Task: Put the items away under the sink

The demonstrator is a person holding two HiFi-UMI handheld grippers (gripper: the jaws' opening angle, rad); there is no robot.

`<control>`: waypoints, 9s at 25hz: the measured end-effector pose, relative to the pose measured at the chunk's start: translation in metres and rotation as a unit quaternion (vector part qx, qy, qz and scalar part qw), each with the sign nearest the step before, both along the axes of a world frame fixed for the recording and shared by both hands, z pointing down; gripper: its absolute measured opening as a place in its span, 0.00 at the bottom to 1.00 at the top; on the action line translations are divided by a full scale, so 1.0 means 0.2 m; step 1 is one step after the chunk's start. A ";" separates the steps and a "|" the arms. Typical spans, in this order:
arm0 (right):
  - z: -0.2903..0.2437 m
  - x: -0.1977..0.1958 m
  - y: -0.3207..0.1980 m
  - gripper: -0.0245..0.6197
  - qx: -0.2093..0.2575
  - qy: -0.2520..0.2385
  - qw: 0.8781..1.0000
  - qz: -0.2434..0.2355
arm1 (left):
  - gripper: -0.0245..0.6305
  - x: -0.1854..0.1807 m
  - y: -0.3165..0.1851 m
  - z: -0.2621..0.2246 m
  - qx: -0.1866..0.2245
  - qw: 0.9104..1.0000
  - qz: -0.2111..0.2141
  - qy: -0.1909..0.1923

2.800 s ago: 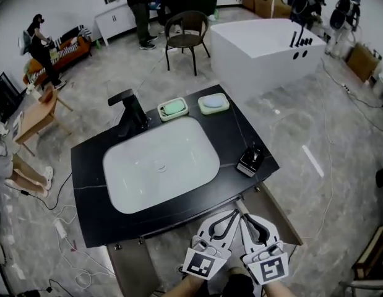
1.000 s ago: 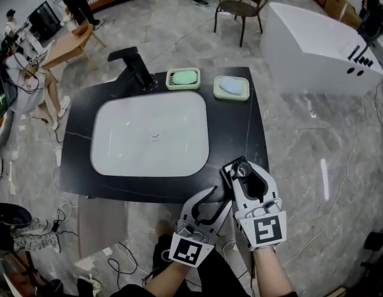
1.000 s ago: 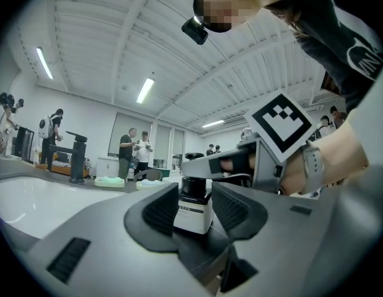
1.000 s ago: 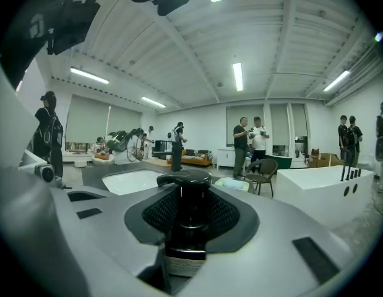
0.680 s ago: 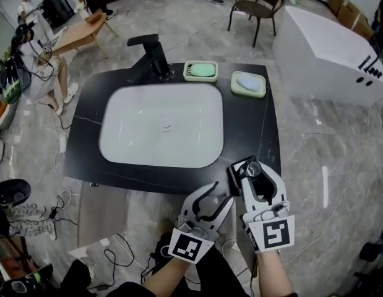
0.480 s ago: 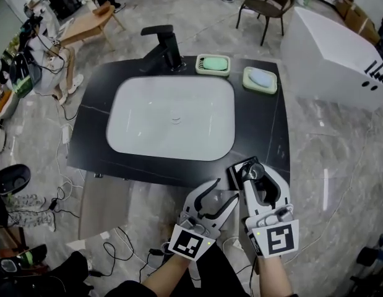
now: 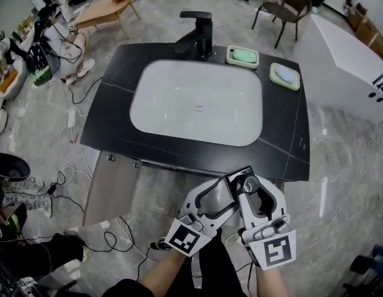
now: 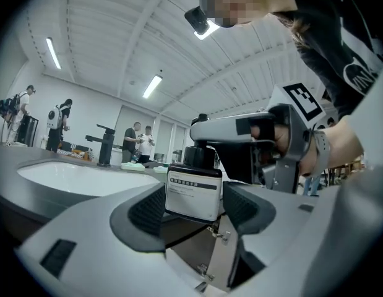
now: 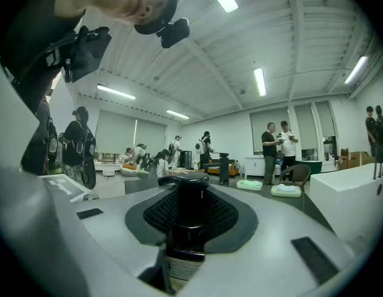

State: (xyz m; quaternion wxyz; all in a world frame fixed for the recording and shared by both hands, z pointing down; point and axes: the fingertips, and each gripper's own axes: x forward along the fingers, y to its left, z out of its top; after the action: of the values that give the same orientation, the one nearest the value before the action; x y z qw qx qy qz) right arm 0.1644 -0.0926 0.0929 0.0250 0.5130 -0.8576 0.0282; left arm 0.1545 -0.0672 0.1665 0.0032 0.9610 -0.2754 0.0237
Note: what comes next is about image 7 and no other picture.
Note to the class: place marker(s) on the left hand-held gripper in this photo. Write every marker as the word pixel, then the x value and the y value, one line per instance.
pixel 185 240

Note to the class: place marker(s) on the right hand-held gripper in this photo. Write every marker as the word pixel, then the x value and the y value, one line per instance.
pixel 277 249

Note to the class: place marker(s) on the pale blue-grey rectangular block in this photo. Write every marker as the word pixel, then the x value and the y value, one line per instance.
pixel 285 75

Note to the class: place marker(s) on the light green rectangular block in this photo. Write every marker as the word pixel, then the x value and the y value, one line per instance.
pixel 245 56

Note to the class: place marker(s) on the person's left forearm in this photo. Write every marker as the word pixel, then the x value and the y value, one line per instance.
pixel 166 269

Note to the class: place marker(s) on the grey-brown cabinet door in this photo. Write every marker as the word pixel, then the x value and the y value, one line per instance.
pixel 279 186
pixel 110 193

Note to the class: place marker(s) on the person's black trousers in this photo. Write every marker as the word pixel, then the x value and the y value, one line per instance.
pixel 219 265

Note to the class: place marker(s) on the person's black printed shirt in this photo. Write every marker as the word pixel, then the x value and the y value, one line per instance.
pixel 126 289

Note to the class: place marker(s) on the white power strip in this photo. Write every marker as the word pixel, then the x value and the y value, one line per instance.
pixel 72 119

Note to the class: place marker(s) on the black faucet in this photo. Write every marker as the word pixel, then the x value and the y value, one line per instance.
pixel 205 36

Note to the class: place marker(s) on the black hard-shell backpack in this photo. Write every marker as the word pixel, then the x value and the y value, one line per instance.
pixel 8 166

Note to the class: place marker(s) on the dark wicker chair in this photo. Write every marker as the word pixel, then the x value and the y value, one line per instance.
pixel 290 5

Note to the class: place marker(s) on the brown cardboard box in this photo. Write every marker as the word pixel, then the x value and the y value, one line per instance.
pixel 367 29

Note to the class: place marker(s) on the black green backpack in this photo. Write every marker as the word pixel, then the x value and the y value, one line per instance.
pixel 39 63

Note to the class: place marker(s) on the wooden coffee table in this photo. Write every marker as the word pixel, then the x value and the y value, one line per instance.
pixel 101 12

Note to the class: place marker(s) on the cream pouf seat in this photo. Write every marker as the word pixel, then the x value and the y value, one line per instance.
pixel 15 88

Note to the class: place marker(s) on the orange cushion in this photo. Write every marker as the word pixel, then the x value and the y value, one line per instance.
pixel 7 82

